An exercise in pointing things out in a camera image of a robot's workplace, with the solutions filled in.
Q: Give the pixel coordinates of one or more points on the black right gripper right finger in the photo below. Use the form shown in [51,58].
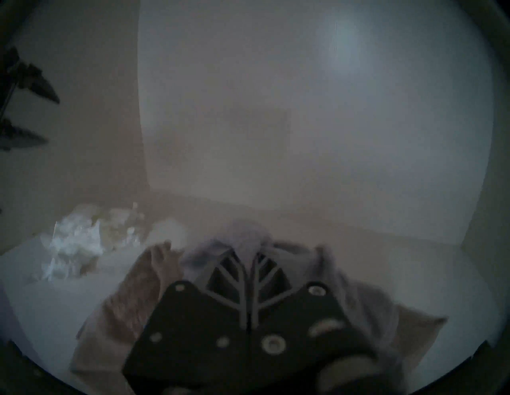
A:
[295,330]

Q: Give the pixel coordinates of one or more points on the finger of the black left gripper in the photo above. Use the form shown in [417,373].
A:
[20,135]
[32,77]

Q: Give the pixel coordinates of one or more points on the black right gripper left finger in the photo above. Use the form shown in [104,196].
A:
[191,338]

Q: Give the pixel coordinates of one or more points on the beige hooded top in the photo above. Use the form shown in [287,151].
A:
[127,302]

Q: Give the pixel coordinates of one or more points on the grey-blue top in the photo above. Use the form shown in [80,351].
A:
[247,235]

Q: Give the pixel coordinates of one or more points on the white top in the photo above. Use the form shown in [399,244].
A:
[75,243]

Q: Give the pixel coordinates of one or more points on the cream wardrobe cabinet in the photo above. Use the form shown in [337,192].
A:
[299,119]

